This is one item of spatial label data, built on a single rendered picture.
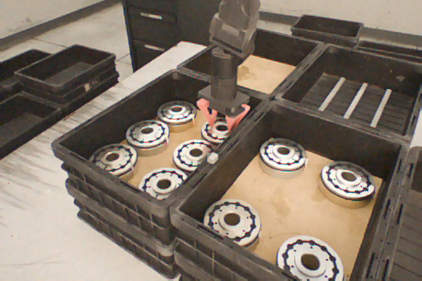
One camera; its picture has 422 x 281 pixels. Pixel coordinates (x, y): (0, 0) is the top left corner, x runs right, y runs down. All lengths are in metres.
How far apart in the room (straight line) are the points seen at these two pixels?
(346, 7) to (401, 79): 2.82
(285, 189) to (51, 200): 0.58
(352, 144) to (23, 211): 0.78
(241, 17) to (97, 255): 0.57
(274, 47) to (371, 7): 2.73
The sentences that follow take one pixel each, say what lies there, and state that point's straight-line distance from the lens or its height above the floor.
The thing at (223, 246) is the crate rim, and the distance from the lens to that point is 0.52.
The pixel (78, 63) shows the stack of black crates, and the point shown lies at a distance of 2.11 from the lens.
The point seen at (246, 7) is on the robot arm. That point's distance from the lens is 0.61.
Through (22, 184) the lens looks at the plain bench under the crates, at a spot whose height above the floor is 0.70.
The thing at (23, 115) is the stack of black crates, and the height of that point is 0.38.
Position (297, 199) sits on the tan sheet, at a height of 0.83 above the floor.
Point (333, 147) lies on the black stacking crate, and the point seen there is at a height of 0.87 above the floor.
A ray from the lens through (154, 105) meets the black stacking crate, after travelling 0.91.
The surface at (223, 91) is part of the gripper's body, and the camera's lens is 0.72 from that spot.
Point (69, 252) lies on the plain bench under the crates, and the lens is 0.84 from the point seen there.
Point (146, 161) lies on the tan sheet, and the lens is 0.79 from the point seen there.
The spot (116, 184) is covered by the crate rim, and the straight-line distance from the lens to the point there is 0.61.
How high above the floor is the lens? 1.36
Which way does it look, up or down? 36 degrees down
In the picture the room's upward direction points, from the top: straight up
